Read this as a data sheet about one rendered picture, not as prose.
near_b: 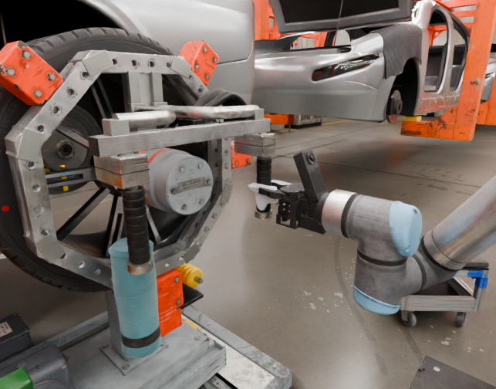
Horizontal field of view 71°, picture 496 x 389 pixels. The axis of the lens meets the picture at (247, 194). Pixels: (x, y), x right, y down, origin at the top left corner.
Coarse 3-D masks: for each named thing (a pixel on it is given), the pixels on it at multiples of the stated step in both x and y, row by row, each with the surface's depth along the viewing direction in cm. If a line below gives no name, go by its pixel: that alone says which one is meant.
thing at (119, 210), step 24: (96, 96) 79; (168, 96) 97; (192, 144) 107; (72, 168) 80; (96, 192) 86; (120, 192) 91; (72, 216) 82; (120, 216) 90; (168, 216) 108; (72, 240) 95; (96, 240) 102; (168, 240) 101
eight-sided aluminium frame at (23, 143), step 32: (96, 64) 68; (128, 64) 73; (160, 64) 78; (64, 96) 65; (192, 96) 92; (32, 128) 62; (32, 160) 63; (224, 160) 100; (32, 192) 64; (224, 192) 102; (32, 224) 65; (192, 224) 101; (64, 256) 72; (160, 256) 95; (192, 256) 98
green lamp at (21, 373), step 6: (12, 372) 50; (18, 372) 50; (24, 372) 50; (0, 378) 49; (6, 378) 49; (12, 378) 49; (18, 378) 49; (24, 378) 49; (30, 378) 49; (0, 384) 48; (6, 384) 48; (12, 384) 48; (18, 384) 48; (24, 384) 48; (30, 384) 49
